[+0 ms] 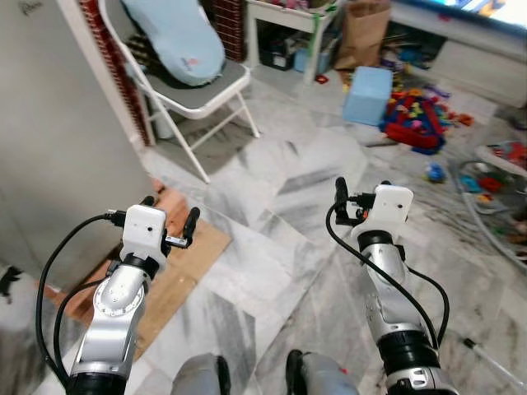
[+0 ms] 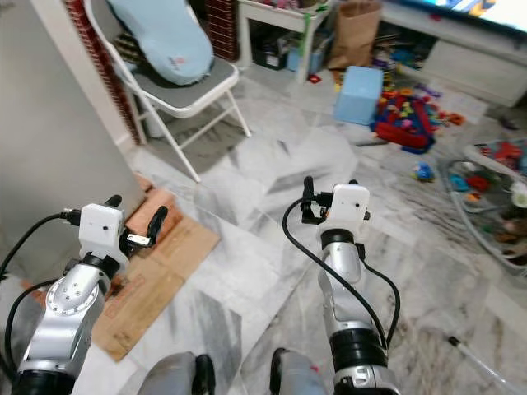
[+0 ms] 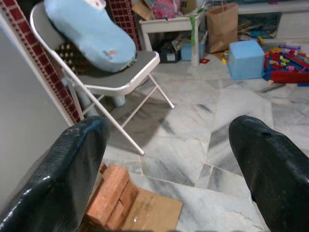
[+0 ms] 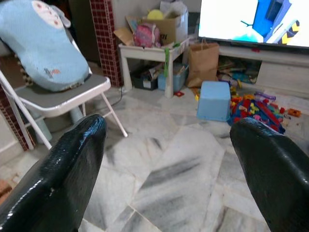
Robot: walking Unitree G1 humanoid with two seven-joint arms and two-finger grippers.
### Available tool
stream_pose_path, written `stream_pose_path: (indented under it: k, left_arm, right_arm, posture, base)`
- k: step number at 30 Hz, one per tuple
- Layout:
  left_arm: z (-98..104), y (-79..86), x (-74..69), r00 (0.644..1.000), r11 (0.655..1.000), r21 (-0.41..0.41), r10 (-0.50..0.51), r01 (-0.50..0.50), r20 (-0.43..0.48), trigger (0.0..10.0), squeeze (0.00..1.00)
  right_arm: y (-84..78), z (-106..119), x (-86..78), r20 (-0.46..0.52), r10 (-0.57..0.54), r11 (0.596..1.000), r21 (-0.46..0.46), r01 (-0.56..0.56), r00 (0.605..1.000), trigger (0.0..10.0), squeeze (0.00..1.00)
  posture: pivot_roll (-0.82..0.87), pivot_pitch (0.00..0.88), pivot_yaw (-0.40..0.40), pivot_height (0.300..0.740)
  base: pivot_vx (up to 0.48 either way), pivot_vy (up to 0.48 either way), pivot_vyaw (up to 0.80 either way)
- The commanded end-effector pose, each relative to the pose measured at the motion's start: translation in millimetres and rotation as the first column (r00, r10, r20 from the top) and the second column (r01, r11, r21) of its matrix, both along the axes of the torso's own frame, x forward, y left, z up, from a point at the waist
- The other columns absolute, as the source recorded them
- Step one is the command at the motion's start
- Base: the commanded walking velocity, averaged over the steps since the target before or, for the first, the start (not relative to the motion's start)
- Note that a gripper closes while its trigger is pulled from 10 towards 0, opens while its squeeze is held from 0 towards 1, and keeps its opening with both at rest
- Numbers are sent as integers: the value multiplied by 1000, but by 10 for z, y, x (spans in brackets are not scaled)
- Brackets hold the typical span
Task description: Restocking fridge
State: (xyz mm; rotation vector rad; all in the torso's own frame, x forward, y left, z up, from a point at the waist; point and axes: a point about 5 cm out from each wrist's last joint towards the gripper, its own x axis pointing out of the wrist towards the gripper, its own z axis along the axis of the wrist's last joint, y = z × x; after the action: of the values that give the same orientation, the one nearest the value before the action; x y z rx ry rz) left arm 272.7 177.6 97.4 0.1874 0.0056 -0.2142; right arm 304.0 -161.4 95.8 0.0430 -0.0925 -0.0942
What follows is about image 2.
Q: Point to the light blue pillow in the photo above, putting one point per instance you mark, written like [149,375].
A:
[165,41]

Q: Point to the brown cardboard sheet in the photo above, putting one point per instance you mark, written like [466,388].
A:
[156,288]

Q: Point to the grey robot left leg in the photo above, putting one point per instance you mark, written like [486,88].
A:
[173,378]

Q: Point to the silver fridge with green sticker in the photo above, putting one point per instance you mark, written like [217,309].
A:
[49,123]

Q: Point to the white shelf table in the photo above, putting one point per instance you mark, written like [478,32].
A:
[276,12]

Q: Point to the small blue toy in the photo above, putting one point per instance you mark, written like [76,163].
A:
[425,173]

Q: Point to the small red object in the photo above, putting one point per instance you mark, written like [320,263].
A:
[314,79]

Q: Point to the black bag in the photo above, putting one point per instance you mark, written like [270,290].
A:
[269,51]

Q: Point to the brown paper bag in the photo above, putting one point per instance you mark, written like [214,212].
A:
[354,33]

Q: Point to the colourful toy block pile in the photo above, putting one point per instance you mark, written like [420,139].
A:
[408,132]

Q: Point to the light blue box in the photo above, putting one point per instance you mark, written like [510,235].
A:
[360,97]

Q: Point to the red brick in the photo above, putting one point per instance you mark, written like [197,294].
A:
[152,196]

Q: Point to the grey basket of toys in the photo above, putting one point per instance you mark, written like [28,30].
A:
[494,177]

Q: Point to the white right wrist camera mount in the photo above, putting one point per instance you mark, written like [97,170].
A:
[351,211]

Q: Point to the white low cabinet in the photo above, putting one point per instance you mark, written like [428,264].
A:
[469,62]

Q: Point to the white rod black tip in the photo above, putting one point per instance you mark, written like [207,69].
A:
[457,340]

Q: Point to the white folding chair grey seat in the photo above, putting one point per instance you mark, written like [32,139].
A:
[202,90]

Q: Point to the blue plastic container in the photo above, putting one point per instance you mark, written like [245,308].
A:
[296,59]

